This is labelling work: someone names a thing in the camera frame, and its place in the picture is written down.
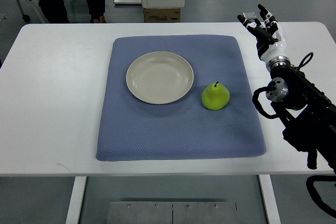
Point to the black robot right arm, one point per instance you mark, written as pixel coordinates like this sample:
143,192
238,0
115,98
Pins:
306,113

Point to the small grey floor plate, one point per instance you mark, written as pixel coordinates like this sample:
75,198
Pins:
249,15

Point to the beige round plate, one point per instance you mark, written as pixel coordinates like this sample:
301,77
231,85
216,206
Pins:
159,77

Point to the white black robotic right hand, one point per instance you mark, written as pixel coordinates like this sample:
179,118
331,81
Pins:
270,35

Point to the blue textured mat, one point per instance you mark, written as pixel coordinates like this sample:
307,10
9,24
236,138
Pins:
131,129

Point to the cardboard box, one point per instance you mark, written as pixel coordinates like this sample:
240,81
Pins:
162,15

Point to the white left table leg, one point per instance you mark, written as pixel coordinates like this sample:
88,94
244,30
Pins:
76,199

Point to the white right table leg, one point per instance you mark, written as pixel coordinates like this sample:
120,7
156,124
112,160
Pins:
269,199

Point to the green pear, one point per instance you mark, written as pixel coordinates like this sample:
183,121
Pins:
215,96

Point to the white table leg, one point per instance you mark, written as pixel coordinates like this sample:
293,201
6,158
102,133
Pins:
76,199
269,199

